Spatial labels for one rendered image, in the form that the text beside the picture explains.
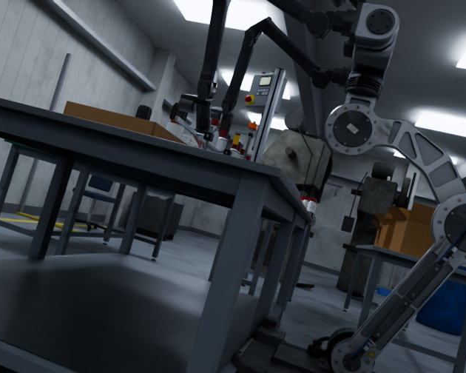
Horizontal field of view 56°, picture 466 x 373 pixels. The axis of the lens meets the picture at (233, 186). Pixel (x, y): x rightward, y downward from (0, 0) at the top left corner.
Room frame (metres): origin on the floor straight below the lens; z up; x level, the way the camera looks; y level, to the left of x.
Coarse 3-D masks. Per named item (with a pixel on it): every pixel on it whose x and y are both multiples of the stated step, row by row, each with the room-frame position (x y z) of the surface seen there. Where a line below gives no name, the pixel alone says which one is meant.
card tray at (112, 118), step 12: (72, 108) 1.12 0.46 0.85; (84, 108) 1.11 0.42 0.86; (96, 108) 1.11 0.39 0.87; (96, 120) 1.10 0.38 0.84; (108, 120) 1.10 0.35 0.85; (120, 120) 1.09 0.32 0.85; (132, 120) 1.08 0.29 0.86; (144, 120) 1.07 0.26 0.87; (144, 132) 1.07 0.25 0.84; (156, 132) 1.08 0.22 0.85; (168, 132) 1.15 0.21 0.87
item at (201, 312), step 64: (0, 128) 1.18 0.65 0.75; (64, 128) 1.14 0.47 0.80; (64, 192) 2.30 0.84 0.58; (192, 192) 2.08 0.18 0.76; (256, 192) 1.00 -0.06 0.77; (64, 256) 2.51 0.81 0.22; (128, 256) 3.15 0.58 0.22; (0, 320) 1.30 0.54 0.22; (64, 320) 1.46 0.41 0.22; (128, 320) 1.65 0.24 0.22; (192, 320) 1.91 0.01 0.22; (256, 320) 1.96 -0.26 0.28
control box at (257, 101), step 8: (256, 80) 2.30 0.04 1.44; (272, 80) 2.20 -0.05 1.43; (256, 88) 2.28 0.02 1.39; (256, 96) 2.27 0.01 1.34; (264, 96) 2.22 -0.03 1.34; (280, 96) 2.25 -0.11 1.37; (248, 104) 2.30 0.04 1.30; (256, 104) 2.26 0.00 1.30; (264, 104) 2.21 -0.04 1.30; (256, 112) 2.37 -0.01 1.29
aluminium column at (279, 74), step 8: (280, 72) 2.19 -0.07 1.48; (280, 80) 2.19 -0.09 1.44; (272, 88) 2.20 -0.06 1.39; (280, 88) 2.22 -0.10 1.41; (272, 96) 2.20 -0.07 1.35; (272, 104) 2.19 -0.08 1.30; (264, 112) 2.20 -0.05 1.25; (272, 112) 2.19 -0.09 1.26; (264, 120) 2.20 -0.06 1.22; (264, 128) 2.20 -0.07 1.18; (264, 136) 2.19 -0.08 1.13; (256, 144) 2.20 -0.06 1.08; (264, 144) 2.22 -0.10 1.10; (256, 152) 2.20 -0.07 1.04; (256, 160) 2.19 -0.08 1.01
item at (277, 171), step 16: (16, 112) 1.21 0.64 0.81; (32, 112) 1.11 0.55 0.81; (48, 112) 1.10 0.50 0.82; (80, 128) 1.13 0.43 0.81; (96, 128) 1.07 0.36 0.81; (112, 128) 1.06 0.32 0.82; (144, 144) 1.08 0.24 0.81; (160, 144) 1.03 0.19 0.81; (176, 144) 1.02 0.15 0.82; (208, 160) 1.02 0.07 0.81; (224, 160) 0.99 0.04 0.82; (240, 160) 0.98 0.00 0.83; (272, 176) 0.98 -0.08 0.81; (288, 192) 1.26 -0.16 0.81; (304, 208) 1.92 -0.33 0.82
